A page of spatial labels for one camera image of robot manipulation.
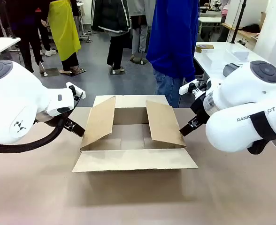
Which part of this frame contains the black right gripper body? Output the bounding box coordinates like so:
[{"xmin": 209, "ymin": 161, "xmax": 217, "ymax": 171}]
[{"xmin": 190, "ymin": 92, "xmax": 210, "ymax": 122}]

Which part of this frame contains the person in gray trousers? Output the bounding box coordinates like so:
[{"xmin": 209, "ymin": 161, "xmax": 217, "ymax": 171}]
[{"xmin": 128, "ymin": 0, "xmax": 156, "ymax": 62}]

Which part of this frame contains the person in blue hoodie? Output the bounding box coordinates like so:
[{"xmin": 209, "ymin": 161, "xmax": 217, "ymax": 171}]
[{"xmin": 146, "ymin": 0, "xmax": 201, "ymax": 108}]

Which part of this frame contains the black strap on arm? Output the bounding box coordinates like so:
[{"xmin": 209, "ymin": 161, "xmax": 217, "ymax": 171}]
[{"xmin": 247, "ymin": 111, "xmax": 276, "ymax": 155}]

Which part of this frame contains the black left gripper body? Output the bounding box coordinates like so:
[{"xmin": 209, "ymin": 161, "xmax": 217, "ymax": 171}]
[{"xmin": 58, "ymin": 112, "xmax": 70, "ymax": 128}]

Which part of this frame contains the person in striped dark jacket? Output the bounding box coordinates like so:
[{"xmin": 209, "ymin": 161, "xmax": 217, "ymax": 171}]
[{"xmin": 91, "ymin": 0, "xmax": 132, "ymax": 72}]

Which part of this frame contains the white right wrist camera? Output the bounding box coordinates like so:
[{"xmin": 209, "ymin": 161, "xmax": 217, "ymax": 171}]
[{"xmin": 179, "ymin": 79, "xmax": 208, "ymax": 97}]

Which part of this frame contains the person in yellow apron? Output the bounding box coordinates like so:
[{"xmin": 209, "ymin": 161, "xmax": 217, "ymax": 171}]
[{"xmin": 47, "ymin": 0, "xmax": 82, "ymax": 75}]

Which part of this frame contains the black cable hose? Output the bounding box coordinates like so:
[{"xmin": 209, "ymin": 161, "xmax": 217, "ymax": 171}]
[{"xmin": 0, "ymin": 93, "xmax": 84, "ymax": 154}]

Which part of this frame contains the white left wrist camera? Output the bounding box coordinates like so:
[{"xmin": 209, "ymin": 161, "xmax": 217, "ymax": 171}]
[{"xmin": 66, "ymin": 82, "xmax": 86, "ymax": 100}]

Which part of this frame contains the large white rounded table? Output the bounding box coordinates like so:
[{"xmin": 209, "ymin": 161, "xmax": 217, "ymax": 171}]
[{"xmin": 193, "ymin": 42, "xmax": 270, "ymax": 83}]

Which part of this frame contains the black bag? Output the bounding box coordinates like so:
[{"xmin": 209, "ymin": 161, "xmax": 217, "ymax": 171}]
[{"xmin": 241, "ymin": 23, "xmax": 261, "ymax": 33}]

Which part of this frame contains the person in pink top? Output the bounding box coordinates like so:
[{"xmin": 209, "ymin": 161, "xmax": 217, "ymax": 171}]
[{"xmin": 220, "ymin": 0, "xmax": 231, "ymax": 17}]

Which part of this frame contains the person in black clothes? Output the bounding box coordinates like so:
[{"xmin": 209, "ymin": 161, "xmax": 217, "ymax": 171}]
[{"xmin": 1, "ymin": 0, "xmax": 51, "ymax": 73}]

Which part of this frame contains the small white background table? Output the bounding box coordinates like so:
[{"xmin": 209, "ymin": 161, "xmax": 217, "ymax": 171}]
[{"xmin": 199, "ymin": 16, "xmax": 223, "ymax": 32}]

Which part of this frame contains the small brown cardboard box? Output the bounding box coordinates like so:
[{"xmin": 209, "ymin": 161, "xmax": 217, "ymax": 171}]
[{"xmin": 195, "ymin": 45, "xmax": 215, "ymax": 53}]

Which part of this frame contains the wooden desk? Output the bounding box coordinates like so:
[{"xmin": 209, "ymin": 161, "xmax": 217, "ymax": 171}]
[{"xmin": 221, "ymin": 22, "xmax": 258, "ymax": 44}]

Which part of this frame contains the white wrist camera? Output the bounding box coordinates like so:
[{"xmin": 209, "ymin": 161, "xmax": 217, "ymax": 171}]
[
  {"xmin": 66, "ymin": 82, "xmax": 86, "ymax": 100},
  {"xmin": 179, "ymin": 79, "xmax": 208, "ymax": 97}
]

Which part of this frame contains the black stand pole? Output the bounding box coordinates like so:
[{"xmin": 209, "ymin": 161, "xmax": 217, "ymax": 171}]
[{"xmin": 230, "ymin": 0, "xmax": 248, "ymax": 45}]

